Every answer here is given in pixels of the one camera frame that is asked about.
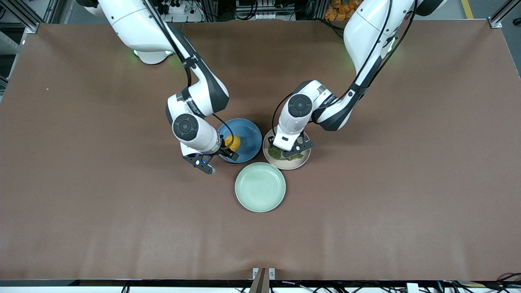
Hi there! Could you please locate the green lettuce leaf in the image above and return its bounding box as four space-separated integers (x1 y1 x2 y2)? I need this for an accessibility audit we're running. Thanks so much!
268 146 304 162

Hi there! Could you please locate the beige plate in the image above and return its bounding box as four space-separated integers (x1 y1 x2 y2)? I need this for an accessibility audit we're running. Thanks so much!
263 129 312 170

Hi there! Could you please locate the blue plate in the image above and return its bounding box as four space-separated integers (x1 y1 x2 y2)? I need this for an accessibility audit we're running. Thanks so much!
217 118 263 164

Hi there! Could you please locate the pale green plate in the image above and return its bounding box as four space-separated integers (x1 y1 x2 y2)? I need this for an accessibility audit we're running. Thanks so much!
235 162 286 213

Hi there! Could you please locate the white electronics box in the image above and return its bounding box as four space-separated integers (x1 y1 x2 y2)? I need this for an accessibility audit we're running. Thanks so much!
234 0 296 21

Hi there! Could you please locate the orange snack bag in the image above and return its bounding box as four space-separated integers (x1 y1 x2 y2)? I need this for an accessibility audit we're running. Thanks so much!
324 0 363 21

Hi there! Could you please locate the white power strip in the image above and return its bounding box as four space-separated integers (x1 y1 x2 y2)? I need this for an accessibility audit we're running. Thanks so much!
157 0 204 23

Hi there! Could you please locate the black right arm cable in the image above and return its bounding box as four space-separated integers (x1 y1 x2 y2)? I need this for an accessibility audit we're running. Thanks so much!
142 0 235 149

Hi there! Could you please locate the metal table edge bracket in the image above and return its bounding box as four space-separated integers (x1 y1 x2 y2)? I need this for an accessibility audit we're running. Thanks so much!
252 267 276 281

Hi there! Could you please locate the brown camera mount strut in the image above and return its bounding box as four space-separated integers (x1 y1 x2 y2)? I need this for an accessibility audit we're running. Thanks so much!
249 267 270 293

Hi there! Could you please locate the aluminium frame profile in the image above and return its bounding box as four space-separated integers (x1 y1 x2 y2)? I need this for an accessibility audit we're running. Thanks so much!
0 0 41 34
488 0 521 29

